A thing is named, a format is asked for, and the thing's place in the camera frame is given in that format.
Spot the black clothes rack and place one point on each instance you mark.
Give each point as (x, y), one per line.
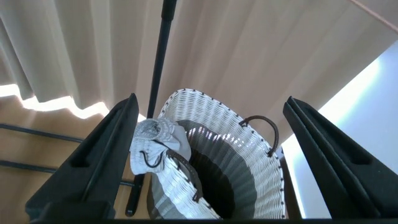
(158, 62)

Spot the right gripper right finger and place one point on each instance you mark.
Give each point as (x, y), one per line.
(335, 174)

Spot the pink clothes hanger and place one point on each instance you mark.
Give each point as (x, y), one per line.
(373, 13)

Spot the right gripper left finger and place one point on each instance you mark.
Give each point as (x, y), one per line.
(59, 189)

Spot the pale grey shorts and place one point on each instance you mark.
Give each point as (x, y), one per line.
(149, 146)

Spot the white laundry basket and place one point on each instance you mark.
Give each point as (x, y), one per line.
(199, 105)

